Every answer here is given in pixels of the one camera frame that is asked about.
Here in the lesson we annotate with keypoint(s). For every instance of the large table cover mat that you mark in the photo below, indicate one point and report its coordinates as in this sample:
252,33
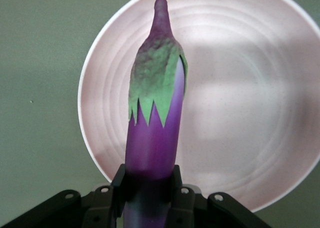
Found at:
37,87

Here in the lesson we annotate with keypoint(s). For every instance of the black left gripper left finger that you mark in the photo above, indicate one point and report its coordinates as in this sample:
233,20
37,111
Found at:
100,205

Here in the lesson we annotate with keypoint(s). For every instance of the pink round plate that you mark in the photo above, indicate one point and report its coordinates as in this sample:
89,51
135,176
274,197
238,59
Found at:
237,100

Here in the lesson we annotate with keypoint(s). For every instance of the long purple eggplant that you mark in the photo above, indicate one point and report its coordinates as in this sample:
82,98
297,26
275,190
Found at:
152,142

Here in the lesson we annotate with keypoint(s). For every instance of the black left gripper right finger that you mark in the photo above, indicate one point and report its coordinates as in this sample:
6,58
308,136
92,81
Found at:
187,208

